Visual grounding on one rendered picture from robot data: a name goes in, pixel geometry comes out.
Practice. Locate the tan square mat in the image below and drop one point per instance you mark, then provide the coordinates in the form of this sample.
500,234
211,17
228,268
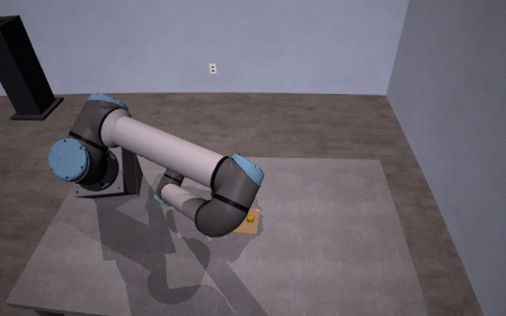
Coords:
249,227

